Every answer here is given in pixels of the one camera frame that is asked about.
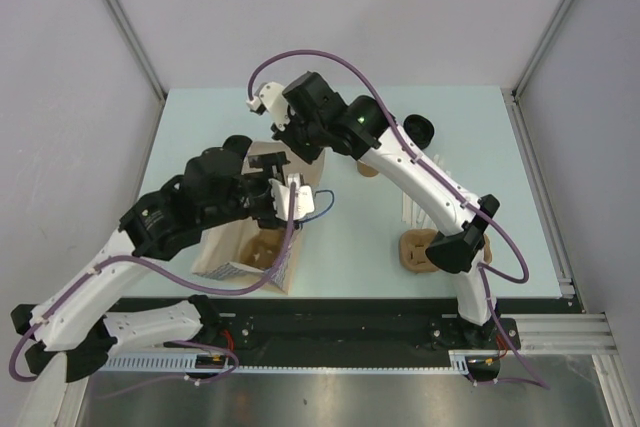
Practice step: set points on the white cable duct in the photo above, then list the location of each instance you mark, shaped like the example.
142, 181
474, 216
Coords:
199, 364

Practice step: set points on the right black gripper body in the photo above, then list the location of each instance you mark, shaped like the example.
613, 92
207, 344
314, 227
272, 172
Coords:
304, 137

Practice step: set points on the brown cardboard cup carrier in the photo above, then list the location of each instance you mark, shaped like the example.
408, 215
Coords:
415, 254

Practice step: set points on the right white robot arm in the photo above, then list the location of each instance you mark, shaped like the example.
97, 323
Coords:
309, 116

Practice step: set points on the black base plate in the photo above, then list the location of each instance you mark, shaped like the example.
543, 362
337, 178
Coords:
433, 322

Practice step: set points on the stack of black lids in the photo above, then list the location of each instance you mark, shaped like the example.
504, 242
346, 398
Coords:
420, 130

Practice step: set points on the blue checkered paper bag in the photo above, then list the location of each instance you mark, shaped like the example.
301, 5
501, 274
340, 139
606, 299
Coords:
237, 254

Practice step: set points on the stack of brown paper cups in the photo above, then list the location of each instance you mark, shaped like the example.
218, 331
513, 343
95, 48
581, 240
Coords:
366, 170

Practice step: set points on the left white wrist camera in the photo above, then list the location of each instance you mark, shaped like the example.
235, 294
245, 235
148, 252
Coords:
292, 197

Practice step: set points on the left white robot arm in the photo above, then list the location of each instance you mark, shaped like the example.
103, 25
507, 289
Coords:
220, 186

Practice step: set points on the single brown paper cup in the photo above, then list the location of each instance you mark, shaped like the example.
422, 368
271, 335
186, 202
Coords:
239, 144

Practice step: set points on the white wrapped straw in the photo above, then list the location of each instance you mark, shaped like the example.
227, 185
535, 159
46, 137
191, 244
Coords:
417, 215
439, 161
406, 208

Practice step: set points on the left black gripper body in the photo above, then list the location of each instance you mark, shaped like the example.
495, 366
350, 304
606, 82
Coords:
256, 192

